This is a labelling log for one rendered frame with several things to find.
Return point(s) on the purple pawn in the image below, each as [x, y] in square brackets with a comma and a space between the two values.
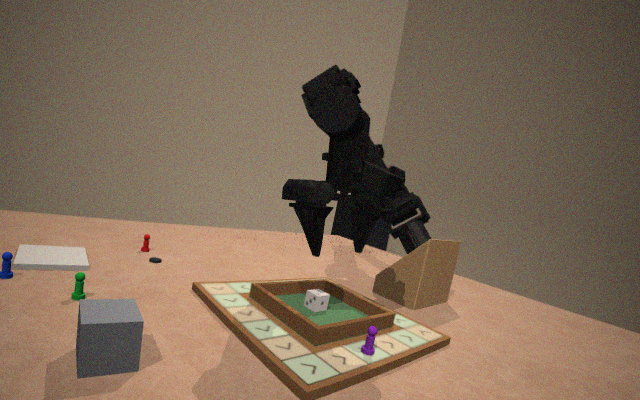
[368, 348]

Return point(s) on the white die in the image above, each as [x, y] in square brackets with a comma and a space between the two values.
[316, 300]

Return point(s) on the blue pawn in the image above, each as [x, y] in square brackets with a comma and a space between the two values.
[6, 272]

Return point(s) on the red pawn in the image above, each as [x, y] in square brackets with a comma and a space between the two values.
[146, 243]

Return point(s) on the green game pawn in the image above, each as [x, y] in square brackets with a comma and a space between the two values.
[79, 291]

